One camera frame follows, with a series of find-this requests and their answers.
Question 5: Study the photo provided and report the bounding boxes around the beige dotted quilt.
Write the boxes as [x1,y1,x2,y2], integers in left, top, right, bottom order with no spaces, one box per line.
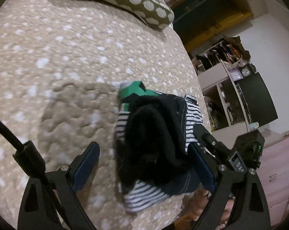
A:
[0,0,208,229]

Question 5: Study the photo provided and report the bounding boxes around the white tv cabinet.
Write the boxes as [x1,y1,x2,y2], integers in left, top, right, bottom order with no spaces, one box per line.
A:
[198,63,289,225]

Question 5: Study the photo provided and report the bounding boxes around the black television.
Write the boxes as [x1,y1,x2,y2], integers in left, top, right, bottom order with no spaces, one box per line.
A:
[236,72,278,127]

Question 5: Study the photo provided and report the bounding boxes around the black cable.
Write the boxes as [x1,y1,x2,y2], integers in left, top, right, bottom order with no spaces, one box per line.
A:
[0,113,66,230]

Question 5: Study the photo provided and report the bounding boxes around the dark wooden door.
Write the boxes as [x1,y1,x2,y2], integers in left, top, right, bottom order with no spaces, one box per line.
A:
[169,0,253,53]

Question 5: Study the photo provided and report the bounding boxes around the cluttered shoe rack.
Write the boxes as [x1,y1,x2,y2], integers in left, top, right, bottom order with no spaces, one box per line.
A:
[192,36,251,75]

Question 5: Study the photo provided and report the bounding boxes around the black alarm clock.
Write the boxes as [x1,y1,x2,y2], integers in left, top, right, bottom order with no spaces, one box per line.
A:
[240,64,256,77]

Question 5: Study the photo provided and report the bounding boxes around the purple picture frame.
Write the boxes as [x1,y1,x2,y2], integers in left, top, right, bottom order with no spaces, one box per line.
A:
[230,69,244,81]

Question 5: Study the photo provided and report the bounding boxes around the navy striped pants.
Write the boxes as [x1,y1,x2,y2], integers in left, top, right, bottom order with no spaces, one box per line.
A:
[115,81,203,213]

